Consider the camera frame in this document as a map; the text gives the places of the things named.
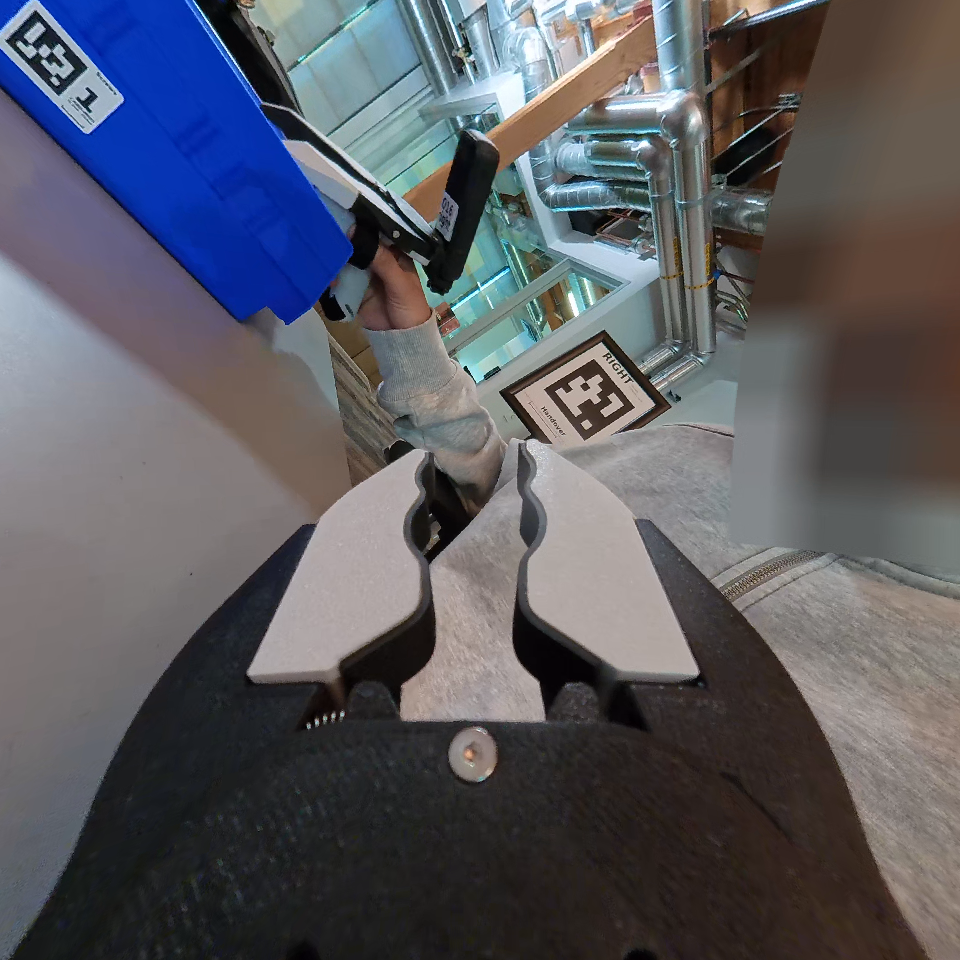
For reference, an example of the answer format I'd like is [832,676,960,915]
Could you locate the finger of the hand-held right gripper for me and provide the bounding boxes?
[288,139,361,234]

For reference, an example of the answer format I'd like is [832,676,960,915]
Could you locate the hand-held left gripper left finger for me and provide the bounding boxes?
[246,452,438,685]

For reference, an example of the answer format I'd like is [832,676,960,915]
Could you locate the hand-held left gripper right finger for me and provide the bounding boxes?
[516,441,704,685]

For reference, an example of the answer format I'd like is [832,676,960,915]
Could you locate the blue labelled plastic bin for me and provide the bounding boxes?
[0,0,356,326]

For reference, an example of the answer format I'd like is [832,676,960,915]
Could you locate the person's right hand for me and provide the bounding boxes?
[357,241,436,333]

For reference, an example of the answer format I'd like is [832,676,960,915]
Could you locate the black office chair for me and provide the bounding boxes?
[384,441,485,560]

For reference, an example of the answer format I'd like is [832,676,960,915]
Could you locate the wooden beam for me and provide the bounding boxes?
[403,13,660,220]

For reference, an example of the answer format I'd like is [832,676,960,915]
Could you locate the framed marker board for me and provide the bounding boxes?
[499,330,672,445]

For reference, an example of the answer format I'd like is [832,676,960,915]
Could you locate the person's grey hoodie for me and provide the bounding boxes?
[401,422,960,960]

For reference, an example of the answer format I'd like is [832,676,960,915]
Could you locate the silver duct pipes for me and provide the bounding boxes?
[525,0,775,385]

